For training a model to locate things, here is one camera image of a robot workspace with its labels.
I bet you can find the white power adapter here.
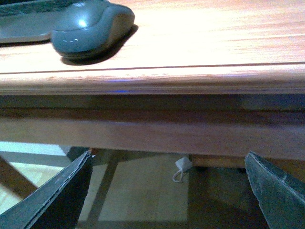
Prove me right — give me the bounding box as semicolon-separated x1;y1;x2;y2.
172;156;193;183

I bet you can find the grey open laptop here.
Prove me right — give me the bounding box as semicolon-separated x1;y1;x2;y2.
0;0;76;44

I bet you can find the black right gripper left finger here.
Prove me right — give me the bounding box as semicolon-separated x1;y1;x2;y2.
0;151;93;229

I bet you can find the grey computer mouse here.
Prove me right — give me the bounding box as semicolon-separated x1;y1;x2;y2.
51;0;135;60

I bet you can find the wooden pull-out keyboard tray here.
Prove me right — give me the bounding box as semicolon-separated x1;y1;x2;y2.
0;108;305;160

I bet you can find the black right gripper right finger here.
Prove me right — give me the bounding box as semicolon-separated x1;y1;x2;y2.
244;152;305;229

